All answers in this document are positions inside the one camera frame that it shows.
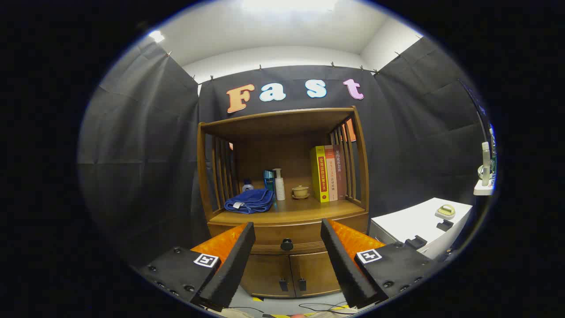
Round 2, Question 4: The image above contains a wooden cabinet door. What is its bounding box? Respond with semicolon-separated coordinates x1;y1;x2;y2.
241;254;296;297
289;251;343;296

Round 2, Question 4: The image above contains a brown wooden cabinet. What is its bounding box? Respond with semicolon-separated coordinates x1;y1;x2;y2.
196;106;370;299

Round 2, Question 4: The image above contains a white drawer unit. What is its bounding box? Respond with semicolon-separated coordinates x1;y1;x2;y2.
369;197;473;261

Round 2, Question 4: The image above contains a brown wooden drawer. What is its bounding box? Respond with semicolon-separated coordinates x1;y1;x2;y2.
207;213;369;256

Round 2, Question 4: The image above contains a wooden countertop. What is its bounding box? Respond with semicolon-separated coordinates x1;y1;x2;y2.
211;194;367;226

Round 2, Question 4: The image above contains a brown book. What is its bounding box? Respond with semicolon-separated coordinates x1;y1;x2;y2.
332;144;348;200

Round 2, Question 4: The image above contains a white pump bottle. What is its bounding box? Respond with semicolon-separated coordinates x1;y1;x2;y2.
272;168;286;201

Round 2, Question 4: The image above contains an orange and white book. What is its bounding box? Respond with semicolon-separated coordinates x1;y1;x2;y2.
324;145;339;201

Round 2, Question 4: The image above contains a yellow book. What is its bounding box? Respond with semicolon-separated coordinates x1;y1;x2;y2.
310;146;330;203

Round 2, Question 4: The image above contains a black cable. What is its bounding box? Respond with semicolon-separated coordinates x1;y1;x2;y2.
230;301;354;315

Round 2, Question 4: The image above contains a blue folded towel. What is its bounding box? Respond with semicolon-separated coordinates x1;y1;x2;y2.
224;189;275;215

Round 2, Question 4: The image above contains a white slim bottle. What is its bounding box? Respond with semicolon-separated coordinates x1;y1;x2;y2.
481;141;491;187

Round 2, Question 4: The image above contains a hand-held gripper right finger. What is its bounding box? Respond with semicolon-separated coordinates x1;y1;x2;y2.
320;218;440;310

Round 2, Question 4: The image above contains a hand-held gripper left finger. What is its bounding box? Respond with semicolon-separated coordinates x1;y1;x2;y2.
132;222;256;312

